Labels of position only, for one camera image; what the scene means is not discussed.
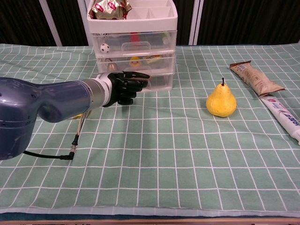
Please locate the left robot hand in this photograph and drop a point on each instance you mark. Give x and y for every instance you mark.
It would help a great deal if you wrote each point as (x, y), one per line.
(126, 84)

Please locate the yellow rubber duck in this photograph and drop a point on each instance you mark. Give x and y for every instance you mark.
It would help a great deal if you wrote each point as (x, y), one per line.
(135, 62)

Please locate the clear plastic drawer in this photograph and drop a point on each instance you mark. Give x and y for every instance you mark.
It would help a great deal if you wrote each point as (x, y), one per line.
(164, 66)

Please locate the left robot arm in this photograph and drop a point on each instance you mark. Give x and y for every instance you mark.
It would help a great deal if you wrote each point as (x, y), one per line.
(47, 98)

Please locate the translucent plastic drawer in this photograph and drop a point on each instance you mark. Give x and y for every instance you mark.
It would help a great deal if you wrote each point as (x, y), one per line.
(136, 48)

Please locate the small soccer ball toy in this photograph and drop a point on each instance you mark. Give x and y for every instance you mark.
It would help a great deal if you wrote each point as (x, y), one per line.
(104, 48)

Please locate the red object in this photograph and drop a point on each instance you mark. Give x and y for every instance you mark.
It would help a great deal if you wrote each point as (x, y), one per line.
(134, 37)

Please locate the pale object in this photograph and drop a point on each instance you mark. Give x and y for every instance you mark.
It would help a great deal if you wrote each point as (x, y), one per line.
(167, 40)

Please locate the white plastic drawer cabinet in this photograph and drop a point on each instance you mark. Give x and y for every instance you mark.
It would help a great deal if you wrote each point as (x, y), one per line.
(133, 23)

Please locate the gold bell ornament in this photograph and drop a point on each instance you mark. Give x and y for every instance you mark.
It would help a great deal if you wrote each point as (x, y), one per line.
(112, 66)

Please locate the yellow candy packet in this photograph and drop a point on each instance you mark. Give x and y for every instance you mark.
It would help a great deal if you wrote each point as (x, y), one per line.
(152, 59)

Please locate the tiny black white ball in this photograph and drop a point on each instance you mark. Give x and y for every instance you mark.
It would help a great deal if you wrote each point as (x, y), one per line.
(105, 35)

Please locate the gold foil snack bag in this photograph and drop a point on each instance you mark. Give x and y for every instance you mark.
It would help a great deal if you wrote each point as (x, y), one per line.
(107, 9)

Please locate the green checkered tablecloth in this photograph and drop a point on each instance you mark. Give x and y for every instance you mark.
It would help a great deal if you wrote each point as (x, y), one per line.
(164, 152)

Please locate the yellow pear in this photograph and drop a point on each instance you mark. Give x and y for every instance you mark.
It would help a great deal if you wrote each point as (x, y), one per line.
(221, 103)

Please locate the brown snack bar wrapper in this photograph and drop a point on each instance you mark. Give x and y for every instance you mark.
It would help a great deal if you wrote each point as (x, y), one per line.
(255, 78)

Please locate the white toothpaste tube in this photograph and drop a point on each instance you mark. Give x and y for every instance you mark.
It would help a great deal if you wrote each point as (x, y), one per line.
(283, 114)

